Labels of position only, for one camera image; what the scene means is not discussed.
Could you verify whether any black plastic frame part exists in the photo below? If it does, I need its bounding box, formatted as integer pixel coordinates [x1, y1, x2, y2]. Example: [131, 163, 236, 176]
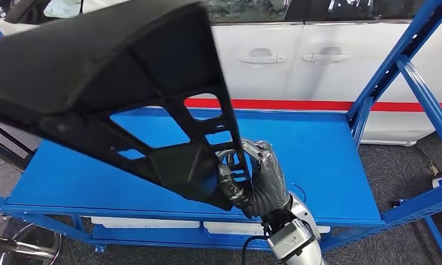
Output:
[0, 0, 253, 212]

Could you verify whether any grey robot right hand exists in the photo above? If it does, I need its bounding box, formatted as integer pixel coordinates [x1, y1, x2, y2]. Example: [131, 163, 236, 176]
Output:
[215, 139, 293, 220]

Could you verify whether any blue metal shelf rack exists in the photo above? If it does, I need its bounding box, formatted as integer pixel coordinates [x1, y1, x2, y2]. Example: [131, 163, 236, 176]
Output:
[0, 0, 442, 265]

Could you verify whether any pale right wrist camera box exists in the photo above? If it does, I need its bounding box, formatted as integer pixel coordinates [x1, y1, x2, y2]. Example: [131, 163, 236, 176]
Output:
[266, 218, 316, 261]

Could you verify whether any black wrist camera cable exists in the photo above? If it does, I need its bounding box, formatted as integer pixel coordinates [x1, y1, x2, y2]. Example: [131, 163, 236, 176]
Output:
[241, 234, 275, 265]

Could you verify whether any white car with red stripe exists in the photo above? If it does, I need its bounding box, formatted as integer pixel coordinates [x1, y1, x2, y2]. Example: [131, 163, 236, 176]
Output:
[0, 0, 442, 147]

